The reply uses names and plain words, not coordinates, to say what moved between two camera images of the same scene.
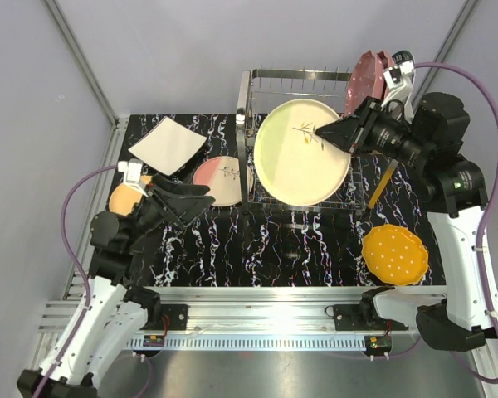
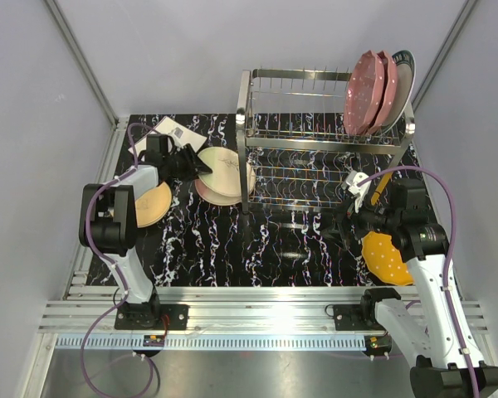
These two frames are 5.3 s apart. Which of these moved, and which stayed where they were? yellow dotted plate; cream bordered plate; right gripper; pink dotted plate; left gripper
Moved: cream bordered plate; left gripper; right gripper
Stayed: yellow dotted plate; pink dotted plate
